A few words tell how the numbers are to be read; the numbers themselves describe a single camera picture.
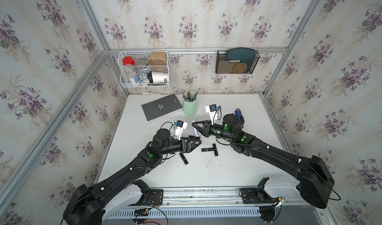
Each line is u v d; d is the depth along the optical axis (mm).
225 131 604
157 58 885
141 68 930
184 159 857
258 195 651
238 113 1043
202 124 659
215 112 656
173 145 623
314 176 397
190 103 956
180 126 673
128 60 919
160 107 1073
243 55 935
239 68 974
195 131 693
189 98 1012
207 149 882
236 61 935
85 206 384
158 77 924
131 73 875
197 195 748
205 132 627
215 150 884
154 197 721
